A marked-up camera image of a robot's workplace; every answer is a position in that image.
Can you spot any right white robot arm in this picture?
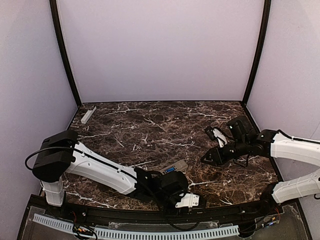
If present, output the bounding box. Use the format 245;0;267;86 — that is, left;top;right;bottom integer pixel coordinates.
200;115;320;205

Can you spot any left grey cable duct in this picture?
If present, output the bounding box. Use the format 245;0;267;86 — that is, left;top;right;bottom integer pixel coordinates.
32;213;74;234

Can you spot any right black frame post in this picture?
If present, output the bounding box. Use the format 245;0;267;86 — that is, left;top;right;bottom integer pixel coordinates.
241;0;272;106

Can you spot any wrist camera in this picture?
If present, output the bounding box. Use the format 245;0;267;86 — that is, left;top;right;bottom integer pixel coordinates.
175;193;200;208
204;126;228;148

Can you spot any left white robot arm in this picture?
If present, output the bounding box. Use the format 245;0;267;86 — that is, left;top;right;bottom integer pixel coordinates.
31;130;207;213

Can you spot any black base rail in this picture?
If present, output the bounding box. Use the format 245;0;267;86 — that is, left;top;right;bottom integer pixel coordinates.
27;194;280;225

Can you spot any grey remote control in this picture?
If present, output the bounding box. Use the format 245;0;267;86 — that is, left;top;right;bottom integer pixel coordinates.
160;160;188;175

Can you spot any small white bar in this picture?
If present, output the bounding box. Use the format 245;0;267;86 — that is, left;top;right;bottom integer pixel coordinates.
80;106;97;124

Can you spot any right grey cable duct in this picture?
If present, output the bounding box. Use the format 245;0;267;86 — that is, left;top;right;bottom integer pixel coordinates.
94;224;240;239

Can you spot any grey cable duct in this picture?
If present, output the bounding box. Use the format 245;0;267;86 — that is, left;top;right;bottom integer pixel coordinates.
32;213;74;234
94;224;240;239

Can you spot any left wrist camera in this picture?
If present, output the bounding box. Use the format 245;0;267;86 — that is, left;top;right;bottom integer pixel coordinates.
175;193;200;208

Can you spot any black frame post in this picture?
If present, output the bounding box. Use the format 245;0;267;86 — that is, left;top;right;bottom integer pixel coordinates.
241;0;272;106
49;0;82;108

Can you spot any left black frame post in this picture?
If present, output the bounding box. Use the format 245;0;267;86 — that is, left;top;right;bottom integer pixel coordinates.
49;0;82;108

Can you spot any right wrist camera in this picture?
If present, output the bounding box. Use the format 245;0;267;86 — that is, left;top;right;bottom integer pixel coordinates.
204;126;228;148

